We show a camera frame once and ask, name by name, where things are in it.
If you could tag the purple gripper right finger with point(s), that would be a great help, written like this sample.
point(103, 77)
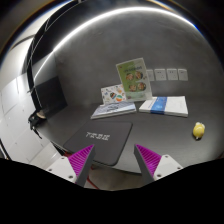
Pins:
point(154, 166)

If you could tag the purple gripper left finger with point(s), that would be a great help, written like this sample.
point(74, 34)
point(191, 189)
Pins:
point(75, 167)

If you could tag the dark grey mouse pad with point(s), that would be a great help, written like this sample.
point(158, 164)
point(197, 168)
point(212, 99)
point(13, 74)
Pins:
point(108, 138)

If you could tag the white book with blue stripe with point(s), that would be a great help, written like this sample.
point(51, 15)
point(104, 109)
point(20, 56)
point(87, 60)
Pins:
point(172, 105)

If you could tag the grey blue magazine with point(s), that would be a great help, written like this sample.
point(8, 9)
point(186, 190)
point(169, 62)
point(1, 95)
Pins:
point(113, 109)

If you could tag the black monitor screen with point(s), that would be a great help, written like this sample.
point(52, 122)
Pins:
point(50, 96)

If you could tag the small colourful card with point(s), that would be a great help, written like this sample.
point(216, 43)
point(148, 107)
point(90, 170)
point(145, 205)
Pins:
point(113, 94)

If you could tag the green food poster stand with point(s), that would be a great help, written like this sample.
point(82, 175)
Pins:
point(135, 80)

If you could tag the white wall socket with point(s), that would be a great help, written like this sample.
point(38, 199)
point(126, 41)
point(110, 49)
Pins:
point(172, 74)
point(183, 75)
point(160, 74)
point(151, 75)

